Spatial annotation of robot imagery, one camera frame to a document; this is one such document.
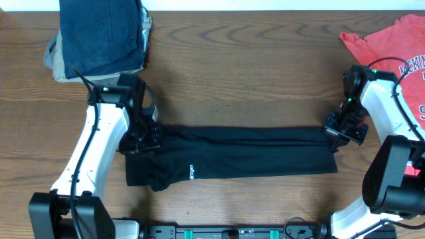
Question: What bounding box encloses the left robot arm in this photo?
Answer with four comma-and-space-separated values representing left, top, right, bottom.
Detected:
29, 74, 163, 238

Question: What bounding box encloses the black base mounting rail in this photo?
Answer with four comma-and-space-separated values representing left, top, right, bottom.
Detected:
112, 217, 398, 239

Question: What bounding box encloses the folded beige garment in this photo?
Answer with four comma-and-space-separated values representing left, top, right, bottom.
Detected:
44, 17, 153, 84

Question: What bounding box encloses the folded navy blue garment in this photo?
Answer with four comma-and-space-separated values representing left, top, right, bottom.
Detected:
59, 0, 144, 78

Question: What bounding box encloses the folded grey garment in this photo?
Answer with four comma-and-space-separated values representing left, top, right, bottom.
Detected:
43, 31, 143, 86

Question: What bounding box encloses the black polo shirt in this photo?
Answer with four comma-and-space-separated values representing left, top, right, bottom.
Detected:
126, 126, 337, 192

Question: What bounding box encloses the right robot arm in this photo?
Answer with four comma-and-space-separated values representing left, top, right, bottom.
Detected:
314, 64, 424, 238

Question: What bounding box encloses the folded light blue garment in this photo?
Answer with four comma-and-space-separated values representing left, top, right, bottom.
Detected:
140, 7, 148, 53

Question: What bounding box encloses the red printed t-shirt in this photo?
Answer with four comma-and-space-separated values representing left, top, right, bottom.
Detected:
339, 14, 425, 177

